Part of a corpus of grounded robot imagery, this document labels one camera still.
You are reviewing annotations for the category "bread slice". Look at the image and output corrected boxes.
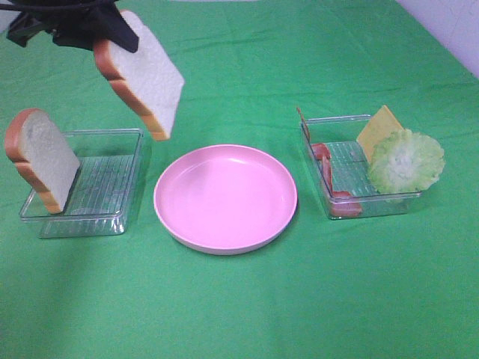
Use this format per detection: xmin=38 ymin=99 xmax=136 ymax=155
xmin=94 ymin=10 xmax=185 ymax=141
xmin=4 ymin=108 xmax=80 ymax=214

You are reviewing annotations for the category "green lettuce leaf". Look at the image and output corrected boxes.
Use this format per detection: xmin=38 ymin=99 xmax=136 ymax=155
xmin=367 ymin=129 xmax=445 ymax=194

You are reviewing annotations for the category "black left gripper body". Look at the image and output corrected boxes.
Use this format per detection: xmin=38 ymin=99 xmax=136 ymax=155
xmin=6 ymin=1 xmax=123 ymax=50

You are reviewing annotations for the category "yellow cheese slice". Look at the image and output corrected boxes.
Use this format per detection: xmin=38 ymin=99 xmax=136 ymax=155
xmin=356 ymin=105 xmax=403 ymax=163

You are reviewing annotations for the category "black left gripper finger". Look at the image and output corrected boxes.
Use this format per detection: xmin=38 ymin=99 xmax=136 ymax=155
xmin=97 ymin=7 xmax=139 ymax=52

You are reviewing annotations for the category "bacon strip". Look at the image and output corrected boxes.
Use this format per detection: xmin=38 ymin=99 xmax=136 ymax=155
xmin=311 ymin=142 xmax=364 ymax=218
xmin=296 ymin=107 xmax=311 ymax=142

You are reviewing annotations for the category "pink round plate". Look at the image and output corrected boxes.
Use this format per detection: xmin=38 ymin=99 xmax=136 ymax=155
xmin=153 ymin=144 xmax=298 ymax=255

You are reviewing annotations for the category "clear plastic toppings tray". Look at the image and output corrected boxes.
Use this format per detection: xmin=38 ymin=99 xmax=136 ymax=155
xmin=300 ymin=114 xmax=421 ymax=220

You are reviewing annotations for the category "clear plastic bread tray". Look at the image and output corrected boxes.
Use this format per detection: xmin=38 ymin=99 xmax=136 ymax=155
xmin=19 ymin=129 xmax=144 ymax=239

